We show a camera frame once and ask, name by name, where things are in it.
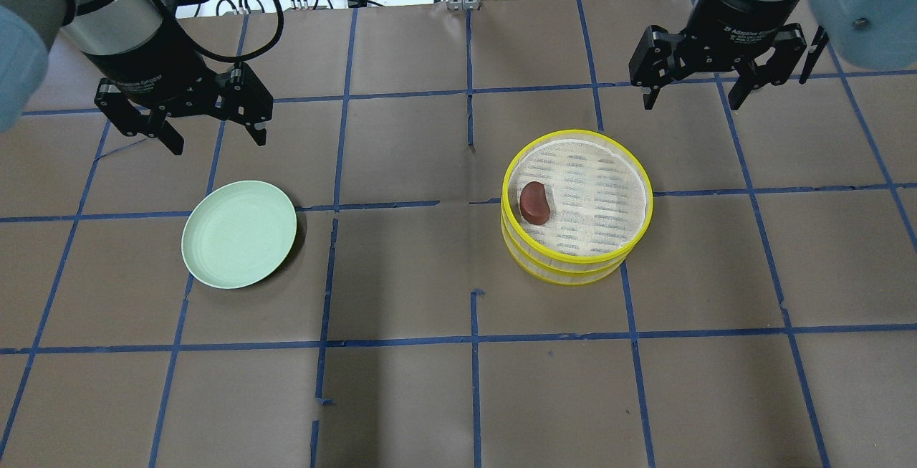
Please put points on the yellow top steamer layer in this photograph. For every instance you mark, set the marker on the yellow top steamer layer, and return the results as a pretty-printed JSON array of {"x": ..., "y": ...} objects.
[{"x": 600, "y": 196}]

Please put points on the yellow steamer layer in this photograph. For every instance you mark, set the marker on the yellow steamer layer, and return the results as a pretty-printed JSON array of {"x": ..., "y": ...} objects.
[
  {"x": 548, "y": 269},
  {"x": 600, "y": 196}
]

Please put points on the light green plate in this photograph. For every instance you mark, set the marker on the light green plate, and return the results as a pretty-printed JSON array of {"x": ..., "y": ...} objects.
[{"x": 239, "y": 234}]

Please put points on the brown bun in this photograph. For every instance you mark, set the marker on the brown bun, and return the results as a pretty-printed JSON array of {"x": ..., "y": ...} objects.
[{"x": 533, "y": 204}]

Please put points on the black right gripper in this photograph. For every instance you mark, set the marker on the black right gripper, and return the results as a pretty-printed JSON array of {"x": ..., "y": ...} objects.
[{"x": 738, "y": 20}]

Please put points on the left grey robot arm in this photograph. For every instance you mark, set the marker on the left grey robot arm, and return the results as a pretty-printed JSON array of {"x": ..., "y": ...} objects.
[{"x": 31, "y": 27}]

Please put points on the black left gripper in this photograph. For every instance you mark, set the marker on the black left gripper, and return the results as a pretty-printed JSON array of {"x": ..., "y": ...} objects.
[{"x": 152, "y": 67}]

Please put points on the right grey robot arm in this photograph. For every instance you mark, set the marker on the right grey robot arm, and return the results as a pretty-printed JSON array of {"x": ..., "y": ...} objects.
[{"x": 872, "y": 34}]

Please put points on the yellow bottom steamer layer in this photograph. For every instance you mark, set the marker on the yellow bottom steamer layer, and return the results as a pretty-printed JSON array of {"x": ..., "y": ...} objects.
[{"x": 548, "y": 269}]

